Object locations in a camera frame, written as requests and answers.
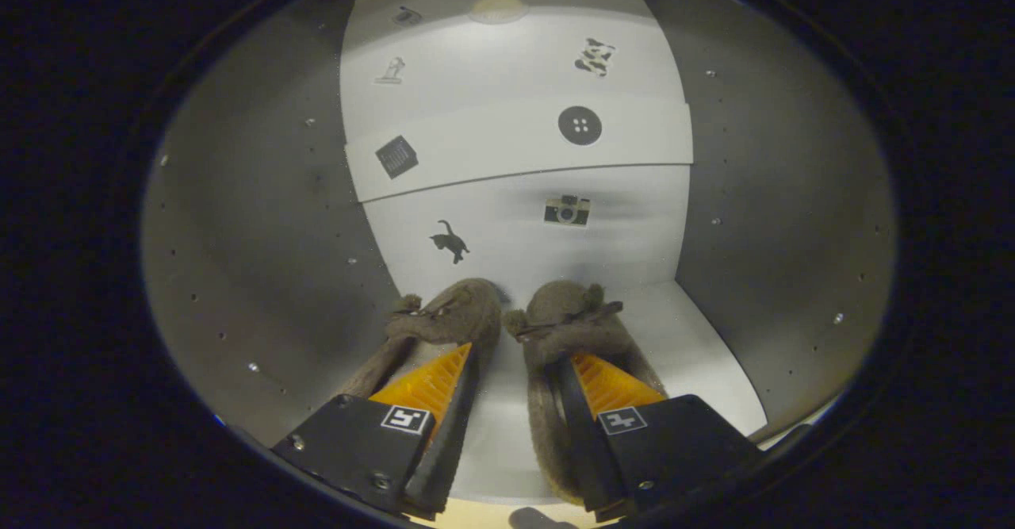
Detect grey shoe cabinet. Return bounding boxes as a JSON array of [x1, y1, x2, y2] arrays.
[[141, 0, 898, 506]]

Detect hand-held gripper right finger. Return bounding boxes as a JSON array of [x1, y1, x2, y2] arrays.
[[551, 352, 766, 523]]

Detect brown fuzzy shoe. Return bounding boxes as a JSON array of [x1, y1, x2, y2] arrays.
[[337, 278, 504, 403], [504, 279, 667, 510]]

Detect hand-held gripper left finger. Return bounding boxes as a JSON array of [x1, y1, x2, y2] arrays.
[[271, 343, 481, 522]]

